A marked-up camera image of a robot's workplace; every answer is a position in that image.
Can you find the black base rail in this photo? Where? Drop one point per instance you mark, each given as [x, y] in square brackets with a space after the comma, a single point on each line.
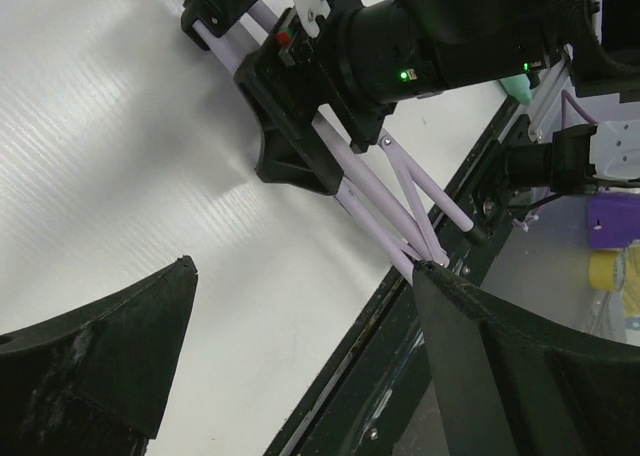
[374, 387]

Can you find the silver tripod music stand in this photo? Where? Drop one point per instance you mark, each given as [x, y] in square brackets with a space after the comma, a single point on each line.
[382, 188]

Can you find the yellow tape roll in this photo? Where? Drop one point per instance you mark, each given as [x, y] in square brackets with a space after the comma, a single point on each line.
[607, 270]

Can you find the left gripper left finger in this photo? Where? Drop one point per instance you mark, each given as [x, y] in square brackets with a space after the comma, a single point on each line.
[96, 380]

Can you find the purple plastic box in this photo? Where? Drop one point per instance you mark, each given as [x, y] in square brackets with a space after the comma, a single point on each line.
[613, 220]

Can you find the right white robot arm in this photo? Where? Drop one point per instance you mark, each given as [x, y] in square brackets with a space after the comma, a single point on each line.
[361, 61]

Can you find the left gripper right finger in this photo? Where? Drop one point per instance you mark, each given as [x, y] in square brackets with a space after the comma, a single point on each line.
[510, 382]

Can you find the green toy microphone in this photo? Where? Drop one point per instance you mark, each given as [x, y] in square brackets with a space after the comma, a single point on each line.
[518, 87]

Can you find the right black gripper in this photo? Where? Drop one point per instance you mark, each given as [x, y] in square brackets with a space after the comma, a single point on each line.
[287, 79]

